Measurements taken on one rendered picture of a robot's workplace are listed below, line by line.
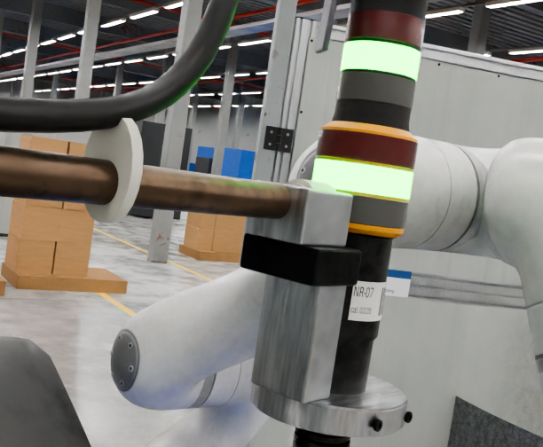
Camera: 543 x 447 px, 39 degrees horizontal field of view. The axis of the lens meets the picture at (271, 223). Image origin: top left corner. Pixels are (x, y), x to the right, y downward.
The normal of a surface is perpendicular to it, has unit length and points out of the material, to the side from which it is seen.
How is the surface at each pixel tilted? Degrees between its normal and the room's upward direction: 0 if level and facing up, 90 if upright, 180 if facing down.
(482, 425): 90
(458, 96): 91
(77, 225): 90
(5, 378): 41
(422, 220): 116
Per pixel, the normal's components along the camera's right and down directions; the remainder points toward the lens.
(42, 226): 0.52, 0.13
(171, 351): -0.38, -0.15
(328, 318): 0.74, 0.15
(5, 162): 0.74, -0.24
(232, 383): 0.52, 0.38
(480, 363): 0.23, 0.11
